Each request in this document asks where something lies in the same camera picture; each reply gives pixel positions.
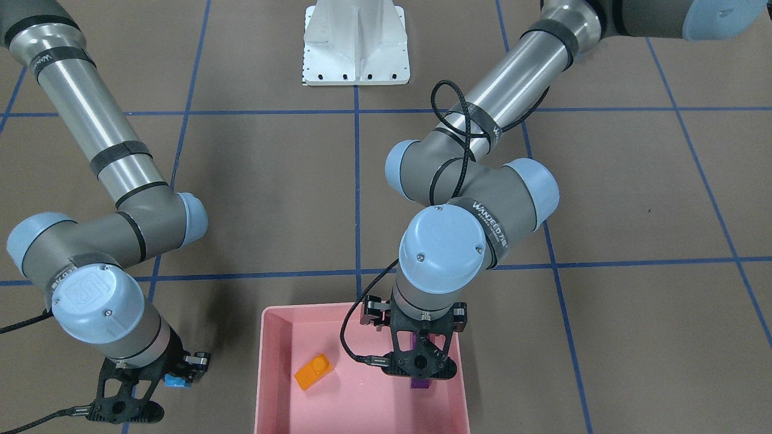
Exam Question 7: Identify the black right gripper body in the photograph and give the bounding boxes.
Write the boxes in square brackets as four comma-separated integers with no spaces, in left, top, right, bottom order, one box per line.
[154,328,210,382]

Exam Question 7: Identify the small blue block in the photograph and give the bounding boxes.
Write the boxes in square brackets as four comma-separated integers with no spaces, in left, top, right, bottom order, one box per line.
[163,374,191,388]

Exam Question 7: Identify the orange block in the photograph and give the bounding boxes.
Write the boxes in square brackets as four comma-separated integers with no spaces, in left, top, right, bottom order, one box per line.
[293,353,334,391]

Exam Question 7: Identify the purple block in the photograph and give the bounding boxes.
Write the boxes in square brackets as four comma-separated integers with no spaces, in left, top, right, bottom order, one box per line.
[409,338,434,391]

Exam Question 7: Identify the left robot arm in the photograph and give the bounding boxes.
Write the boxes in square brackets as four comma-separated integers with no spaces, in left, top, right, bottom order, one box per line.
[384,1,767,324]

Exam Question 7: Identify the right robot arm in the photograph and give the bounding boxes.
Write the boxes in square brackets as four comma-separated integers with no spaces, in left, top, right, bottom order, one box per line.
[2,1,209,382]

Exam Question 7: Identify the pink plastic box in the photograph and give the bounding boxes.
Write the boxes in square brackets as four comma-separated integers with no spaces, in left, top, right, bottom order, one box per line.
[254,303,470,433]

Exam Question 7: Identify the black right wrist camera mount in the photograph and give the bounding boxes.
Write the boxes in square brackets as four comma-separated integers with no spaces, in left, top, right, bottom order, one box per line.
[86,358,165,425]

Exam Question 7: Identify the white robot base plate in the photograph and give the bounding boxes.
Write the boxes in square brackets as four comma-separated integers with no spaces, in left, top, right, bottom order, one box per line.
[302,1,411,86]

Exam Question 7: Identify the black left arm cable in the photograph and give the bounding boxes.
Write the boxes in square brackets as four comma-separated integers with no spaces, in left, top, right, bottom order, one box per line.
[339,80,552,367]

